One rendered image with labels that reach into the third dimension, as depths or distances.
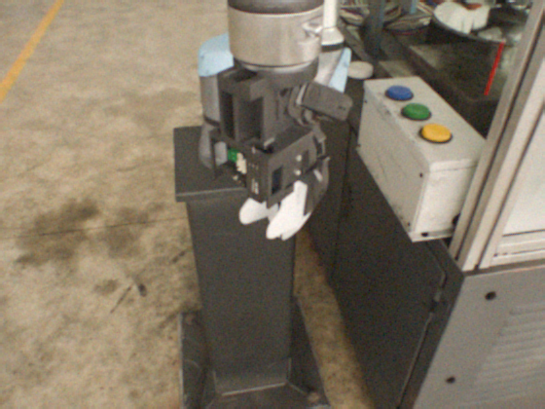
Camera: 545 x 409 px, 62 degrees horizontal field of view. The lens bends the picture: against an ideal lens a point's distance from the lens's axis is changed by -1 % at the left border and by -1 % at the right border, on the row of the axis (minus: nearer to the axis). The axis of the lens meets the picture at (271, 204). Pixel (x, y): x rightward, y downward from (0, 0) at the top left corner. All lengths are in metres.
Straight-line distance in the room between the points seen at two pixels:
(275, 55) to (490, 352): 0.79
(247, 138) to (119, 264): 1.46
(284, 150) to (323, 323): 1.21
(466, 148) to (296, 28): 0.43
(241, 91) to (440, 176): 0.40
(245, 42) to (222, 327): 0.88
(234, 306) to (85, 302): 0.76
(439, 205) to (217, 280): 0.51
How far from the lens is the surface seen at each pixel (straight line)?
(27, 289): 1.85
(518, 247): 0.76
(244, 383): 1.38
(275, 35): 0.35
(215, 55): 0.80
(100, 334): 1.62
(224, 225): 0.91
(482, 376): 1.09
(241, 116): 0.38
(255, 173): 0.39
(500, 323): 0.94
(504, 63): 1.16
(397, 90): 0.84
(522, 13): 1.14
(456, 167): 0.70
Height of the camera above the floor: 1.25
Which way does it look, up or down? 39 degrees down
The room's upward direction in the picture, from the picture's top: straight up
